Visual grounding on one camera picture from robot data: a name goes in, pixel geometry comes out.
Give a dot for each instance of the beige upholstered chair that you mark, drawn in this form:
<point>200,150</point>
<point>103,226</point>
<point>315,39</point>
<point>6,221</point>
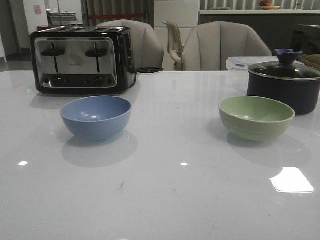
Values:
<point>209,45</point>
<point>146,47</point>

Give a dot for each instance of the green bowl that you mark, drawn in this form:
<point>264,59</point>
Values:
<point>255,118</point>

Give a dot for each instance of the blue bowl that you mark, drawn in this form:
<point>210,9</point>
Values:
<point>96,118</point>

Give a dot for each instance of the white cabinet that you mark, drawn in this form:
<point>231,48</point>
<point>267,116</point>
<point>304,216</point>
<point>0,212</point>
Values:
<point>182,12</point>

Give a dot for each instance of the fruit plate on counter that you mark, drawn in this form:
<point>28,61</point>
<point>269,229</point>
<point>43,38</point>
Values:
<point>267,5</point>

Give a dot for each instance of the beige upholstered chair left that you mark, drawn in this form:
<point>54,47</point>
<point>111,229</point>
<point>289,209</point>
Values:
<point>146,47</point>

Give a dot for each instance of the metal trolley cart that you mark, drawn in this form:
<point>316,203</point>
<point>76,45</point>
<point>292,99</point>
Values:
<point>56,18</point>

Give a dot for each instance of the cream office chair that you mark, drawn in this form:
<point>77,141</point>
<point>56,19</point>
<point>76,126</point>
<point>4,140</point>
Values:
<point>174,45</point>

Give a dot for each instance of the clear plastic container blue lid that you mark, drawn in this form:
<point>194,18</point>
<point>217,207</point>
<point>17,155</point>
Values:
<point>243,62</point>

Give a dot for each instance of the dark blue cooking pot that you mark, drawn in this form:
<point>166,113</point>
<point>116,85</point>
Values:
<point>301,95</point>

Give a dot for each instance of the beige upholstered chair right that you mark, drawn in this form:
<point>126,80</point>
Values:
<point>209,45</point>

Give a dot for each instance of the glass pot lid blue knob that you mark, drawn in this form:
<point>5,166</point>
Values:
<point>285,67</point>

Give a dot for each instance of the black chrome four-slot toaster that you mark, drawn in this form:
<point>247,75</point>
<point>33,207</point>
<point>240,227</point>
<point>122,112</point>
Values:
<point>83,60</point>

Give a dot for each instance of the grey counter with white top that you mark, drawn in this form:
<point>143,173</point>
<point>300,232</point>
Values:
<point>279,29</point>

